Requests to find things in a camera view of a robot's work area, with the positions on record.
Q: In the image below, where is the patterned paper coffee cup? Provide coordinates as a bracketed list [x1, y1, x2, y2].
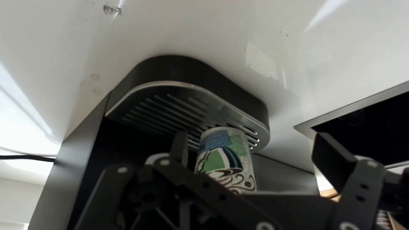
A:
[195, 126, 258, 195]

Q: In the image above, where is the black silver coffee maker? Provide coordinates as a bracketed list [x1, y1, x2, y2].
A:
[28, 54, 322, 230]

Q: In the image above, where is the steel framed counter opening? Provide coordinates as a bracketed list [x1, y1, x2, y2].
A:
[293, 80, 409, 180]

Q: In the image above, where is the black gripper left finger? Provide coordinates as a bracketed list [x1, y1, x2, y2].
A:
[67, 130, 274, 230]

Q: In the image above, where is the black power cord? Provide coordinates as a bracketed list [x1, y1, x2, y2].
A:
[0, 152, 58, 163]

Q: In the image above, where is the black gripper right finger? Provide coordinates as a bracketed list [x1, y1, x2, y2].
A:
[312, 131, 409, 230]

